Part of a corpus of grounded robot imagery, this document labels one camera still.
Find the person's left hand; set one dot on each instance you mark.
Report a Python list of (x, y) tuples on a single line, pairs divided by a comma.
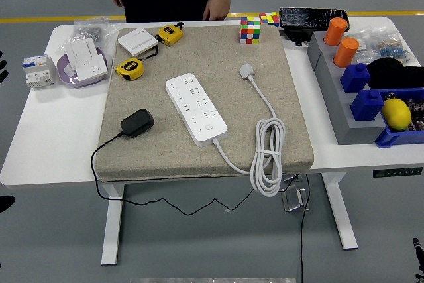
[(217, 6)]

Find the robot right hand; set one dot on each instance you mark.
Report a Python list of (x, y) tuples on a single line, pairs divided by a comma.
[(419, 256)]

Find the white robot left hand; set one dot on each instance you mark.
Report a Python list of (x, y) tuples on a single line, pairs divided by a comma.
[(2, 76)]

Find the white power strip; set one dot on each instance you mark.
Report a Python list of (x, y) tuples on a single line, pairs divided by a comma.
[(198, 114)]

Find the black power adapter plug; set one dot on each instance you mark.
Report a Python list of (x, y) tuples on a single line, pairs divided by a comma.
[(137, 123)]

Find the white circuit breaker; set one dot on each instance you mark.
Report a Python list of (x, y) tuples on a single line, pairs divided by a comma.
[(36, 71)]

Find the large colourful puzzle cube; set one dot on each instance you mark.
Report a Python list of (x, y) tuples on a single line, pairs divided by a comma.
[(250, 31)]

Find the clear bag of screws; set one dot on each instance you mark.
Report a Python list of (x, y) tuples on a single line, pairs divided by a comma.
[(88, 32)]

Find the small white box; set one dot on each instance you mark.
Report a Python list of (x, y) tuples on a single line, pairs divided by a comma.
[(137, 41)]

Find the small colourful puzzle cube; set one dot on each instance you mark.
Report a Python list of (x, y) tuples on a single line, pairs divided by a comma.
[(270, 18)]

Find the small yellow object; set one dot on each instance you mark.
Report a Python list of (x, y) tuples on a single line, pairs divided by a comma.
[(169, 35)]

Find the purple bowl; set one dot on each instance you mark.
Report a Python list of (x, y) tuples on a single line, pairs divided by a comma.
[(66, 80)]

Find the yellow tape measure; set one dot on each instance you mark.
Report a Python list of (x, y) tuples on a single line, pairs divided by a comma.
[(130, 69)]

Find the black film-wrapped box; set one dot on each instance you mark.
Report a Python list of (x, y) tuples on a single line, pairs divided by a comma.
[(298, 18)]

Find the table height control panel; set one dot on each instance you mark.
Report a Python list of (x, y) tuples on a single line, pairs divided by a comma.
[(397, 172)]

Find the white table leg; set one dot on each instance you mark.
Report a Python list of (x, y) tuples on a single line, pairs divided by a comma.
[(112, 230), (341, 216)]

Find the grey-brown table mat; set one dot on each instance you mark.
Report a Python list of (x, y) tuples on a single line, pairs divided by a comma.
[(232, 104)]

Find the orange cylinder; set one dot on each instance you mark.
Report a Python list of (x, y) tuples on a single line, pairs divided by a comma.
[(336, 32), (346, 53)]

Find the blue plastic bin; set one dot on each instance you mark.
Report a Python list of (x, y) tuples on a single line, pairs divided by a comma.
[(391, 137)]

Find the clear acrylic stand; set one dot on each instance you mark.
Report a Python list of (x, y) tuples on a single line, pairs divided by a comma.
[(291, 178), (293, 197)]

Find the grey stepped peg base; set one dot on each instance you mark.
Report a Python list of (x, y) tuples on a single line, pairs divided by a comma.
[(332, 90)]

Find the yellow lemon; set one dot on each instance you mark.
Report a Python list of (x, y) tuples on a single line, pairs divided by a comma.
[(396, 114)]

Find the blue peg block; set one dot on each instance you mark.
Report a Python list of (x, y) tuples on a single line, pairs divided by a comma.
[(366, 106), (355, 78)]

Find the clear bag of parts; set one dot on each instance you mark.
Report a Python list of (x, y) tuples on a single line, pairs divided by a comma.
[(381, 44)]

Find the white switch panel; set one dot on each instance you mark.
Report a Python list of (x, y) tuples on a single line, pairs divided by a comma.
[(81, 51)]

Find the white wall socket panel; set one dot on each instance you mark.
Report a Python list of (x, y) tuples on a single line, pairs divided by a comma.
[(91, 67)]

